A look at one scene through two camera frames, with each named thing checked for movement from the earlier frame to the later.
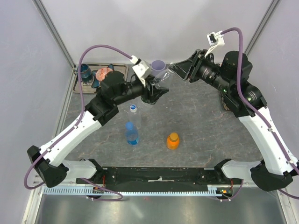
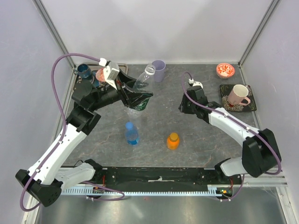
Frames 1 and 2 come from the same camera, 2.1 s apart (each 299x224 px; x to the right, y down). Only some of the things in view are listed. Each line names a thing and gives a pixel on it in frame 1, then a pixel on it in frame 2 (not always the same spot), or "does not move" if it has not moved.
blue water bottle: [131, 133] does not move
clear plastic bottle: [165, 79] -> [143, 83]
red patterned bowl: [101, 73] does not move
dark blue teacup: [85, 71] does not move
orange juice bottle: [173, 141] does not move
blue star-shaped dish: [96, 83] does not move
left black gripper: [156, 92] -> [133, 98]
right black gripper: [189, 69] -> [183, 107]
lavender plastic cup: [157, 66] does not move
